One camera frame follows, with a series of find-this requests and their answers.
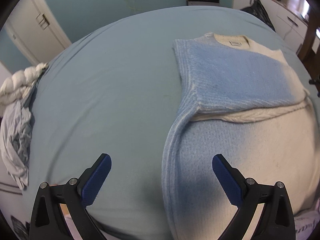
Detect white door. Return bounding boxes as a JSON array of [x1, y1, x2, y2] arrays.
[[4, 0, 72, 65]]

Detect brown wooden chair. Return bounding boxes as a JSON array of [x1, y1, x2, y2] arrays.
[[298, 8, 319, 63]]

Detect white puffy duvet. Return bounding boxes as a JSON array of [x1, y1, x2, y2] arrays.
[[1, 63, 49, 117]]

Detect black garbage bag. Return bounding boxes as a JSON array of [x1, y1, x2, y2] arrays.
[[241, 0, 276, 31]]

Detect black box by wall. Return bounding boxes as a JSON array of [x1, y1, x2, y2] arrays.
[[186, 0, 220, 6]]

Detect teal bed sheet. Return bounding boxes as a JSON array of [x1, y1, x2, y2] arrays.
[[23, 7, 308, 239]]

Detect white cabinet unit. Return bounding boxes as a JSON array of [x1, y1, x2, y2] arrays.
[[233, 0, 311, 53]]

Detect grey crumpled cloth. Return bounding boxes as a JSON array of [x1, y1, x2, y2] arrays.
[[0, 100, 33, 190]]

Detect blue and cream knit sweater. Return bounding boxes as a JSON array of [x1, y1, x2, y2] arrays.
[[162, 34, 319, 239]]

